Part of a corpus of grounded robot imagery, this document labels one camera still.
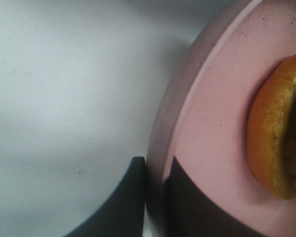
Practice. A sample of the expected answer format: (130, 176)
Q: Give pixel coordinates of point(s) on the pink round plate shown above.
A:
(201, 120)

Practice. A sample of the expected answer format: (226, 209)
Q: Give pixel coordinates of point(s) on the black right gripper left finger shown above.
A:
(122, 214)

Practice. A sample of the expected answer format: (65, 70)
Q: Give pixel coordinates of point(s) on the burger with lettuce and tomato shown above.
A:
(271, 132)

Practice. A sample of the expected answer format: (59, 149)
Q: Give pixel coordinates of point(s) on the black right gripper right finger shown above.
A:
(189, 212)

